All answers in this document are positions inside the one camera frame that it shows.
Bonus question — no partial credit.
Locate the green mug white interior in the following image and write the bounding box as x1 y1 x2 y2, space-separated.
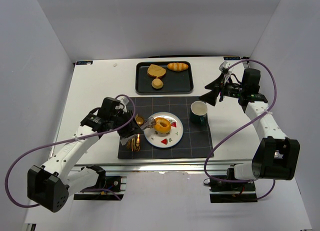
189 101 208 126

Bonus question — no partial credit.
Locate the left blue corner label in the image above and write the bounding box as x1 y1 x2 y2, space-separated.
75 60 93 66

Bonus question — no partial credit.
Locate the sliced brown bread loaf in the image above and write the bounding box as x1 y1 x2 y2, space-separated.
147 64 167 79

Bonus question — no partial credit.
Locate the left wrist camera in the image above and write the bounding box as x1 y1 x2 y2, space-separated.
118 96 130 107

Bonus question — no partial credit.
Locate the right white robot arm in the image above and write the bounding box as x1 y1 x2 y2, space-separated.
199 67 300 183

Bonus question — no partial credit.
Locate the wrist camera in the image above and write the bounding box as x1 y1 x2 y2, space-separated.
118 96 130 107
219 61 232 78

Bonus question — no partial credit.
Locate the gold spoon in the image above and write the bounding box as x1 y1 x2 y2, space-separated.
133 115 144 152

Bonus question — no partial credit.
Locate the striped bread roll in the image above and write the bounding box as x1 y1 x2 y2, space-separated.
167 62 189 72

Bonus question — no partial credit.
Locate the white watermelon pattern plate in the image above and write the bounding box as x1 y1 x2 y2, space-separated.
144 112 184 148

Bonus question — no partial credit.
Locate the dark checked placemat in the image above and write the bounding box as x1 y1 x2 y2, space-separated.
117 96 213 160

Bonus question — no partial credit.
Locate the small round bun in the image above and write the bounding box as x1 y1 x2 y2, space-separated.
151 78 164 90

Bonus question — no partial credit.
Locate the black rectangular tray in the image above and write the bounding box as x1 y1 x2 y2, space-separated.
135 61 194 95

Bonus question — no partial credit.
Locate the right blue corner label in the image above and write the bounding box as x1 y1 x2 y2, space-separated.
223 56 241 61

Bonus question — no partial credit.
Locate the gold fork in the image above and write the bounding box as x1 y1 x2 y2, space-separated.
126 139 133 150

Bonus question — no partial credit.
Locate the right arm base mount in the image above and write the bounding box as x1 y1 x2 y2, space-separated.
203 164 258 204

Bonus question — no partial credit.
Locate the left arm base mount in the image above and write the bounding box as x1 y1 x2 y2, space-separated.
73 165 127 201

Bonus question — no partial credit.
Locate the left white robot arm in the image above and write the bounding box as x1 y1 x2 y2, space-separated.
27 95 141 213

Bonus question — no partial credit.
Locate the blue corner label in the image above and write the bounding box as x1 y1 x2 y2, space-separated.
223 56 241 61
75 60 93 66

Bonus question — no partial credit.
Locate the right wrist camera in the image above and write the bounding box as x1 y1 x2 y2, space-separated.
219 61 232 78

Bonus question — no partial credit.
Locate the orange bagel donut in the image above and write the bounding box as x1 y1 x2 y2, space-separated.
154 117 171 134

